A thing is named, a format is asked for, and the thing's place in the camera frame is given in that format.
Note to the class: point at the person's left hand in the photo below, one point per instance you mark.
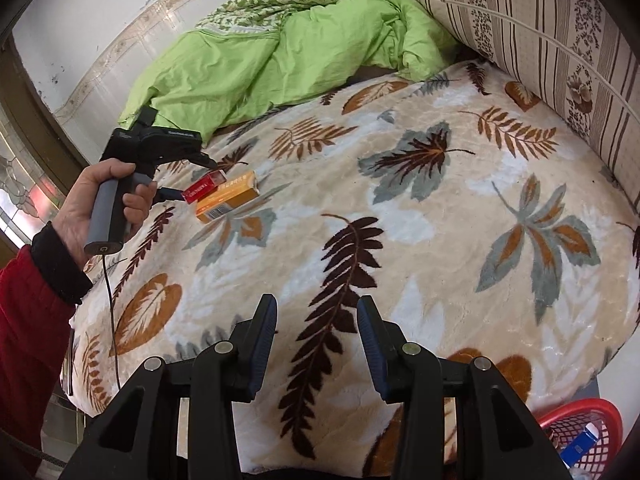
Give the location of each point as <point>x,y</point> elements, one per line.
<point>75,210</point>

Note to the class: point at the red plastic basket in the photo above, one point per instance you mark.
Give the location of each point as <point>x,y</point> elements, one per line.
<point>565,417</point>

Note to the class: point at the wooden wardrobe with glass panel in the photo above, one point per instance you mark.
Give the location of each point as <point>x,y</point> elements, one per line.
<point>30,135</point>

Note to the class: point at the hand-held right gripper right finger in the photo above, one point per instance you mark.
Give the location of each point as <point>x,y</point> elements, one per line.
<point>375,350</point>

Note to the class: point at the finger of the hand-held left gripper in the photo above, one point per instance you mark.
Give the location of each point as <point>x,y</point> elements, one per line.
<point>207,161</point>
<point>170,194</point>

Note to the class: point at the white and blue medicine box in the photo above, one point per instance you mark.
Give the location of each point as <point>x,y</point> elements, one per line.
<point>577,450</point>

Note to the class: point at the green quilt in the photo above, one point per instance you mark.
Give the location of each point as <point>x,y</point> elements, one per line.
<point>250,60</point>

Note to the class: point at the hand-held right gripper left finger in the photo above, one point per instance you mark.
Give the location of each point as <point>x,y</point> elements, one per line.
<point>260,350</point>

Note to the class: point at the red cigarette pack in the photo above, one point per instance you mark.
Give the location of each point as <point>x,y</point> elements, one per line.
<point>200,190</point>

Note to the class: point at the striped beige pillow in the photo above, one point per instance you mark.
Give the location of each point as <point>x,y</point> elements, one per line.
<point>550,35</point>

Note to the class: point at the orange cardboard box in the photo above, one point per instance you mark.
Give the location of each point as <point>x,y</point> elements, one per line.
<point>230,200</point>

